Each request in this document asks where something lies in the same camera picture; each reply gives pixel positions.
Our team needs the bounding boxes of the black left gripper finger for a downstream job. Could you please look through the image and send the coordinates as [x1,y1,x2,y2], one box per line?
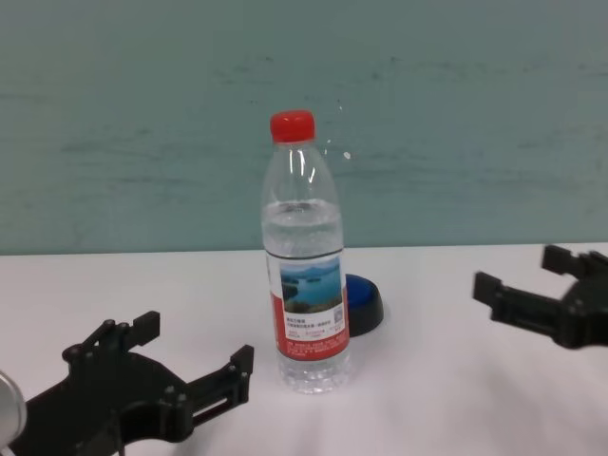
[161,345,256,428]
[62,311,162,376]

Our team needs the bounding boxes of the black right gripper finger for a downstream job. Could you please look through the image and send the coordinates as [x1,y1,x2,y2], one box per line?
[541,244,608,285]
[472,271,569,341]

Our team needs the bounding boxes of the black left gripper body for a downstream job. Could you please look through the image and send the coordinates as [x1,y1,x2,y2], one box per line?
[7,349,194,456]

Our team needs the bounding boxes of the blue push button black base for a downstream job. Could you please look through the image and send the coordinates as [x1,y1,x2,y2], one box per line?
[344,274,385,338]

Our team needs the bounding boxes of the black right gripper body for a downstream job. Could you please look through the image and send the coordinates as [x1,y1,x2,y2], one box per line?
[553,279,608,351]

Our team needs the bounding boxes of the clear water bottle red cap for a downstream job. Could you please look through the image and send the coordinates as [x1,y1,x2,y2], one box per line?
[261,109,352,395]

